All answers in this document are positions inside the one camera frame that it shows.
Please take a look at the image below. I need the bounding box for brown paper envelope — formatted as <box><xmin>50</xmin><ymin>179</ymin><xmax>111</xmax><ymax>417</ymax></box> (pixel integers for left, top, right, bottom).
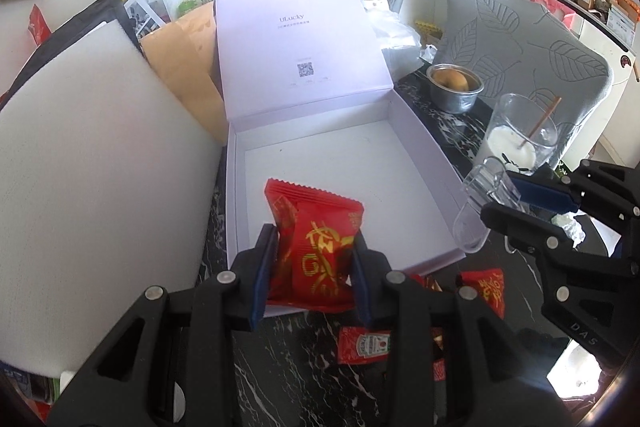
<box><xmin>141</xmin><ymin>2</ymin><xmax>228</xmax><ymax>145</ymax></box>

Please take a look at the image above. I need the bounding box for large red snack packet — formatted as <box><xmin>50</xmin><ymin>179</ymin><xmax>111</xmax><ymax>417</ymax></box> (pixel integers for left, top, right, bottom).
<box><xmin>265</xmin><ymin>179</ymin><xmax>364</xmax><ymax>313</ymax></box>

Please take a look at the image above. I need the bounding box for red gold snack packet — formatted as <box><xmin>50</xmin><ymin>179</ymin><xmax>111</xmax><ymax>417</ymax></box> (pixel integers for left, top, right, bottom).
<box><xmin>460</xmin><ymin>268</ymin><xmax>506</xmax><ymax>319</ymax></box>

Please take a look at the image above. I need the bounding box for dark red tea packet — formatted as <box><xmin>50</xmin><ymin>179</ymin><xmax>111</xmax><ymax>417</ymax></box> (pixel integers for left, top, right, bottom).
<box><xmin>410</xmin><ymin>274</ymin><xmax>446</xmax><ymax>383</ymax></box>

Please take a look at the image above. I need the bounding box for steel bowl with fruit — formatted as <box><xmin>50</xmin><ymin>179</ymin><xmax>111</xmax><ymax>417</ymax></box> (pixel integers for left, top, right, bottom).
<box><xmin>426</xmin><ymin>64</ymin><xmax>484</xmax><ymax>115</ymax></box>

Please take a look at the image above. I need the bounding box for glass mug with milk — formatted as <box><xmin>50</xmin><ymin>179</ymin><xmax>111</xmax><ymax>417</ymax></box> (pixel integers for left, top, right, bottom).
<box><xmin>473</xmin><ymin>93</ymin><xmax>560</xmax><ymax>174</ymax></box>

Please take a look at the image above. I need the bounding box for white gift box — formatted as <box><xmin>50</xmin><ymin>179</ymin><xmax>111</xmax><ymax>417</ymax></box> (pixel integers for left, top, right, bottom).
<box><xmin>215</xmin><ymin>0</ymin><xmax>465</xmax><ymax>275</ymax></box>

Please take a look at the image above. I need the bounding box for crumpled white tissue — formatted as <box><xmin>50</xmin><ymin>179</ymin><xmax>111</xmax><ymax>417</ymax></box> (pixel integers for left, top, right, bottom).
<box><xmin>551</xmin><ymin>212</ymin><xmax>586</xmax><ymax>248</ymax></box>

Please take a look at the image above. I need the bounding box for clear plastic cup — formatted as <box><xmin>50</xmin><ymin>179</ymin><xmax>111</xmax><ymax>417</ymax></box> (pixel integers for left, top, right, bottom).
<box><xmin>452</xmin><ymin>156</ymin><xmax>524</xmax><ymax>254</ymax></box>

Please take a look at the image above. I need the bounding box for white plastic bag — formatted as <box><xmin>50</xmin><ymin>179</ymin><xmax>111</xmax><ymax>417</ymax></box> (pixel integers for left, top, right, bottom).
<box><xmin>369</xmin><ymin>11</ymin><xmax>424</xmax><ymax>82</ymax></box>

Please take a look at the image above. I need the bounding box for red ketchup sachet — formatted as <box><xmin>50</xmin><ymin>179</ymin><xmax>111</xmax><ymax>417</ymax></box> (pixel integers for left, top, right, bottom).
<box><xmin>336</xmin><ymin>326</ymin><xmax>390</xmax><ymax>365</ymax></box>

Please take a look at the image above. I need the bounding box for grey leaf pattern chair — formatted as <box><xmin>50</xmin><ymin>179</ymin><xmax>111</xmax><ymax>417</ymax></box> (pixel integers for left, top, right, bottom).
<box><xmin>435</xmin><ymin>0</ymin><xmax>613</xmax><ymax>169</ymax></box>

